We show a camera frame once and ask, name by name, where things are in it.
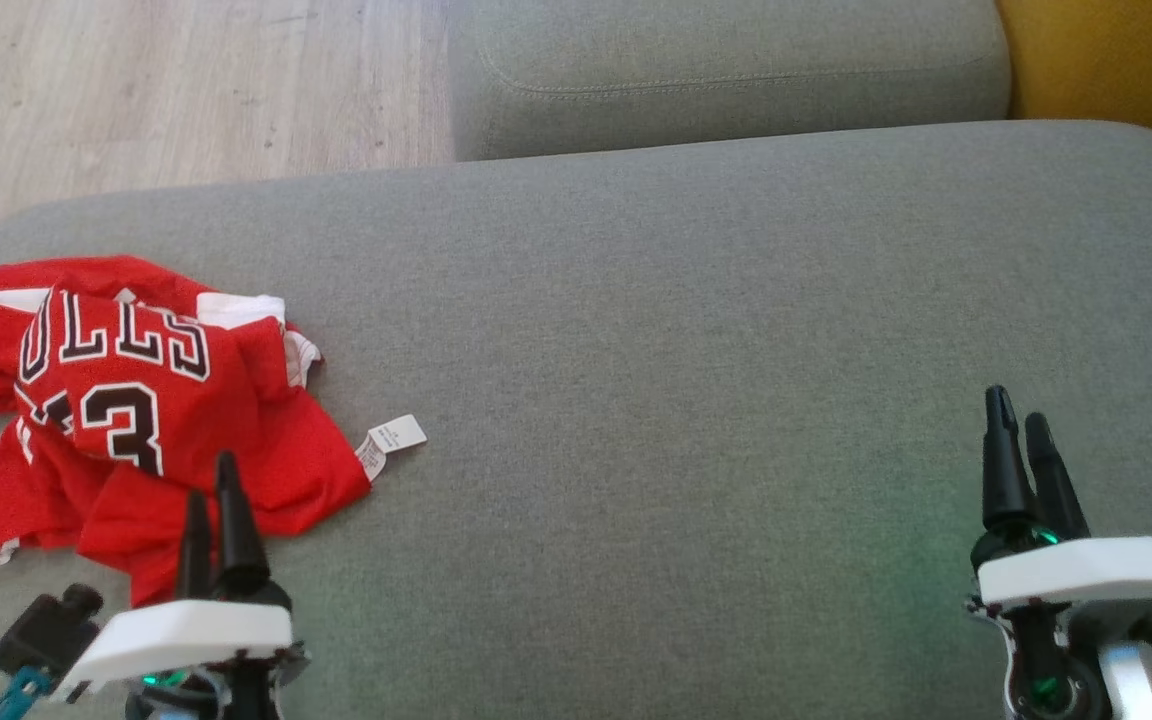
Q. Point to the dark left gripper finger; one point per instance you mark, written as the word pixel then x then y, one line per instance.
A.
pixel 196 550
pixel 236 530

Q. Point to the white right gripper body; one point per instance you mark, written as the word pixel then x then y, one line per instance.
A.
pixel 1086 570

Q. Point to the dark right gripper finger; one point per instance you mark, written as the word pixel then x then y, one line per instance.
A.
pixel 1004 470
pixel 1058 490

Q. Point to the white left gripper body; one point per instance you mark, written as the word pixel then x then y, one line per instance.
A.
pixel 186 635

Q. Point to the red jersey with white trim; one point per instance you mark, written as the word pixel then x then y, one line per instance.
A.
pixel 296 470

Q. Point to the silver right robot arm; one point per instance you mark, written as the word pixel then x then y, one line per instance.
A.
pixel 1131 685

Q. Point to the large grey sofa seat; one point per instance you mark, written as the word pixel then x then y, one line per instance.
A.
pixel 686 350

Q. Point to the grey sofa seat cushion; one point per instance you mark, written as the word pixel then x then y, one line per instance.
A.
pixel 716 70

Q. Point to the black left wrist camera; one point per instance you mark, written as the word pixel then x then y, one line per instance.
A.
pixel 46 630

